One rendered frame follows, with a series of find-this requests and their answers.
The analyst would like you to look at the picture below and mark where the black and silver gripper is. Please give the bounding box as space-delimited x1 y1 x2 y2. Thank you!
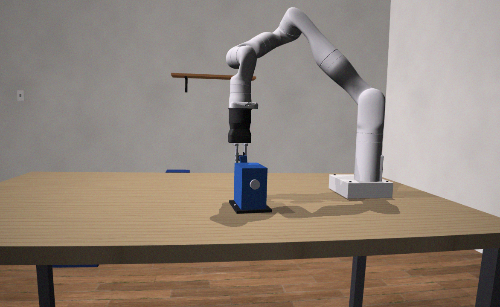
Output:
228 93 258 163

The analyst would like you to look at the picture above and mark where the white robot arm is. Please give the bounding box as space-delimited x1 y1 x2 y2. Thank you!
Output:
226 7 385 182

